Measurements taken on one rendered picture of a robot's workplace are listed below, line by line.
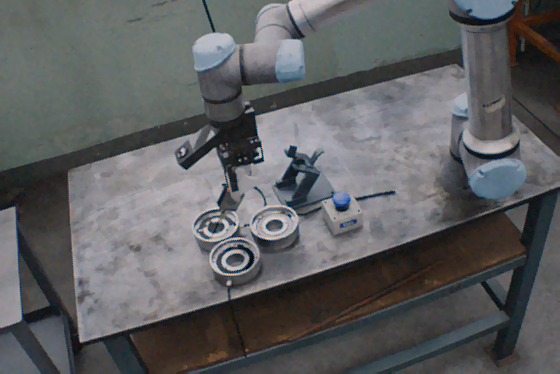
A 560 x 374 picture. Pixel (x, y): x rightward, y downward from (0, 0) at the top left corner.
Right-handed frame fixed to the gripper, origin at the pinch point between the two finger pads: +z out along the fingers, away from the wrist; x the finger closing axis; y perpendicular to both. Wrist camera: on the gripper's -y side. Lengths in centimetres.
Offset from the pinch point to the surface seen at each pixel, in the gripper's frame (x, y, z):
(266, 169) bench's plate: 20.2, 12.2, 13.4
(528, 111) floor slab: 99, 167, 94
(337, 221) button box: -8.1, 19.6, 9.2
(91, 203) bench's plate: 27.5, -32.7, 13.2
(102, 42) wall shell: 159, -24, 30
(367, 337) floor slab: 13, 36, 93
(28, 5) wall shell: 159, -49, 4
